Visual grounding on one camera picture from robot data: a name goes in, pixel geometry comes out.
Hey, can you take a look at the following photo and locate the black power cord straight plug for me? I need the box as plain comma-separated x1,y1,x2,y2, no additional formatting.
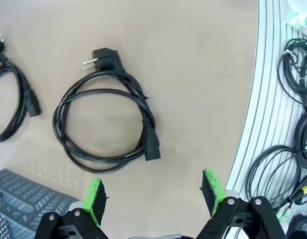
0,33,42,143

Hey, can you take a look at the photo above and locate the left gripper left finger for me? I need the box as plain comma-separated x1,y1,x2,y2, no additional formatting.
37,178,109,239

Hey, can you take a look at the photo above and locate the grey plastic lattice basket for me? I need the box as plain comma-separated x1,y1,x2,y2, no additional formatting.
0,168,79,239

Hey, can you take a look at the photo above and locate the black cable yellow-banded connector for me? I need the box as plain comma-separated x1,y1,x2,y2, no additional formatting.
288,171,307,205

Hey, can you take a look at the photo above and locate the white device green light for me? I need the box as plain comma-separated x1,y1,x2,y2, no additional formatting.
285,0,307,28

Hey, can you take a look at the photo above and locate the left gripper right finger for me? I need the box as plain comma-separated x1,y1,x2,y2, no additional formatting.
197,168,287,239

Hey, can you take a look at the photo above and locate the grey ribbed metal base plate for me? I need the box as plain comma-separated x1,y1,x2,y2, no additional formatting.
224,0,307,239

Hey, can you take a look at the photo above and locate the black power cord angled plug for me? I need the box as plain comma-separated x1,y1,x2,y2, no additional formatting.
53,48,161,174

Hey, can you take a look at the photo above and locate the black plastic box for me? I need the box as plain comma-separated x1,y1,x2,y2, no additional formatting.
287,215,307,239

